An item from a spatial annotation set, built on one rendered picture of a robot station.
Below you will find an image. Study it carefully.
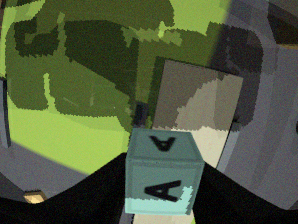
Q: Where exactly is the teal letter block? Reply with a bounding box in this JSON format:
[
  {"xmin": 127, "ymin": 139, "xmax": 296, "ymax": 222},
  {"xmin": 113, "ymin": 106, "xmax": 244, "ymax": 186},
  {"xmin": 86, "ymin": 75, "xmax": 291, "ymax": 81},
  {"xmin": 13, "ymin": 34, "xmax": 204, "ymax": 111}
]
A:
[{"xmin": 125, "ymin": 128, "xmax": 205, "ymax": 216}]

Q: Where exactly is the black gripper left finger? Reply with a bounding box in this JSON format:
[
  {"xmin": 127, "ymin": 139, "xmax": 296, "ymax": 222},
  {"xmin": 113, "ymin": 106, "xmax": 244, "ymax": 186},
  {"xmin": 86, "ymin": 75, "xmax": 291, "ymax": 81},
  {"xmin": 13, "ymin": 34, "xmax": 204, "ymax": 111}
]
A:
[{"xmin": 0, "ymin": 152, "xmax": 126, "ymax": 224}]

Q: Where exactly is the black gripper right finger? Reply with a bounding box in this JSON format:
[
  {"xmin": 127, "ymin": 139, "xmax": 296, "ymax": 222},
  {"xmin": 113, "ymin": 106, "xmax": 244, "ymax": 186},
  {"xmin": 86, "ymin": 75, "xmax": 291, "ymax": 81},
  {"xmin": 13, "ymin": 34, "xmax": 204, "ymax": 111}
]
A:
[{"xmin": 192, "ymin": 160, "xmax": 298, "ymax": 224}]

